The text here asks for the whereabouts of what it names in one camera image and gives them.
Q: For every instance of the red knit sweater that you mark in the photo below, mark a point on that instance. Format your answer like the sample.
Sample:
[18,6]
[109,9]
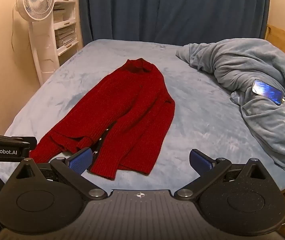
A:
[132,105]

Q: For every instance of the white standing fan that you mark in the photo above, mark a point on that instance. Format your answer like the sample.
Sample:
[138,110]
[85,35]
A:
[36,2]

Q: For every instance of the white shelf unit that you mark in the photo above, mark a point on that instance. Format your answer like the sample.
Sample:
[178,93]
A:
[67,23]

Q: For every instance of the stack of books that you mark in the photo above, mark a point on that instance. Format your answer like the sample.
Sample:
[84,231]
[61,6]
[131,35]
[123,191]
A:
[63,35]

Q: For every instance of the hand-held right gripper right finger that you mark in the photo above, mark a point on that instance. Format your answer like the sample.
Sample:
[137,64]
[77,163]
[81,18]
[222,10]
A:
[200,162]

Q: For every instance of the dark blue curtain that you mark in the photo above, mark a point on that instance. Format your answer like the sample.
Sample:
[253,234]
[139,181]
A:
[170,10]

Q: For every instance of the smartphone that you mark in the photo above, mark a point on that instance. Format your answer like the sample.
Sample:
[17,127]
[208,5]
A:
[267,91]

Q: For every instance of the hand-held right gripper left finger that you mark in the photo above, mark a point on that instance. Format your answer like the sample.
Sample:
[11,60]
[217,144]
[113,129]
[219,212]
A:
[81,161]

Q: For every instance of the light blue bed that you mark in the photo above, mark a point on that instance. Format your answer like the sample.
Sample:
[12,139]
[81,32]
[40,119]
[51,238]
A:
[197,130]

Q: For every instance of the grey-blue fleece blanket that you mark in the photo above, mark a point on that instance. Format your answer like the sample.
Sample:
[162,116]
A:
[245,62]

